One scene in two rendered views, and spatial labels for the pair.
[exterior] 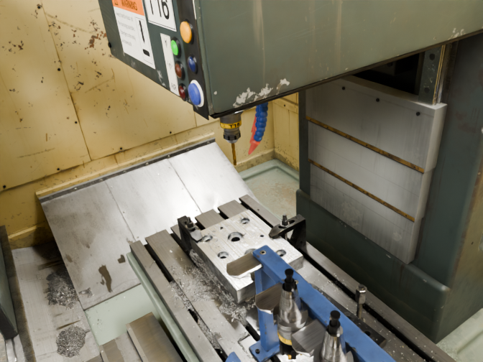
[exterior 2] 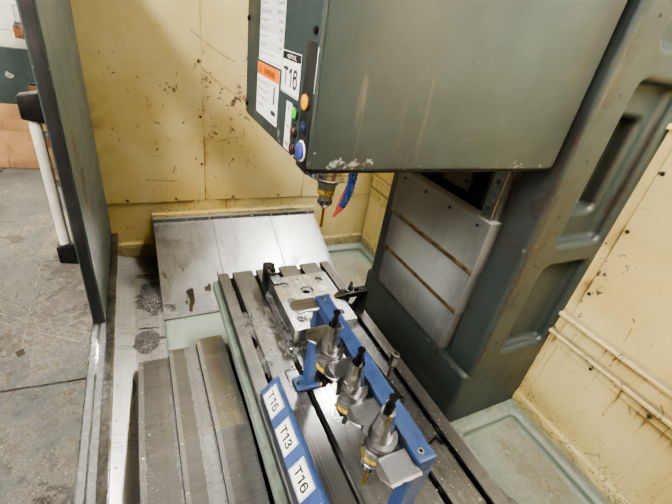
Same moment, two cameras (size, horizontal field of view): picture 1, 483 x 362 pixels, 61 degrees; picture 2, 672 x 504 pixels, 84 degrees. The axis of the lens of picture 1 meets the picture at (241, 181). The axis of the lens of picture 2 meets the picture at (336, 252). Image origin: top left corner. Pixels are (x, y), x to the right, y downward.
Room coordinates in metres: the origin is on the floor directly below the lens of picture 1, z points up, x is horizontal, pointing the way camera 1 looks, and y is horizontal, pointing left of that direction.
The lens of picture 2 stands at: (-0.11, -0.03, 1.82)
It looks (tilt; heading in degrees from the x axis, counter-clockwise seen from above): 30 degrees down; 359
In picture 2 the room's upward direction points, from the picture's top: 10 degrees clockwise
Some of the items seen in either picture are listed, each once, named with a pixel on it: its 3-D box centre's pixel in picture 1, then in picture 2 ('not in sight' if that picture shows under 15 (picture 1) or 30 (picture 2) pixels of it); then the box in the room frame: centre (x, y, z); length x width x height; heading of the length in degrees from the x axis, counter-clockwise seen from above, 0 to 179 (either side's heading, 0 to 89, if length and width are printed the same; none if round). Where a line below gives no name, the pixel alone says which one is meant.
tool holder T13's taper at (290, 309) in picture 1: (290, 299); (332, 336); (0.50, -0.06, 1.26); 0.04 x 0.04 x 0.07
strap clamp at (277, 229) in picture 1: (287, 232); (350, 297); (1.03, -0.13, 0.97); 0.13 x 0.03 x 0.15; 119
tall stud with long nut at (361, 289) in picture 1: (359, 303); (391, 366); (0.73, -0.27, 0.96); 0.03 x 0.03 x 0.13
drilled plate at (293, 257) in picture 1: (244, 251); (310, 302); (0.97, 0.01, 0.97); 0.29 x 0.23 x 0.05; 29
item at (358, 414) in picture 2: not in sight; (364, 413); (0.36, -0.15, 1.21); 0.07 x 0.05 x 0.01; 119
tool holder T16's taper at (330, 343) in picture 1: (333, 343); (355, 374); (0.41, -0.12, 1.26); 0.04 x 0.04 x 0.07
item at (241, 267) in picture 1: (241, 266); (303, 305); (0.65, 0.02, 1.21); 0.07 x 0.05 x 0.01; 119
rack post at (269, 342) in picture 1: (267, 307); (315, 347); (0.67, -0.03, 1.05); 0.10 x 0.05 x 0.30; 119
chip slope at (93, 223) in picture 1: (167, 219); (255, 265); (1.47, 0.34, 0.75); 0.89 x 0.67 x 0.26; 119
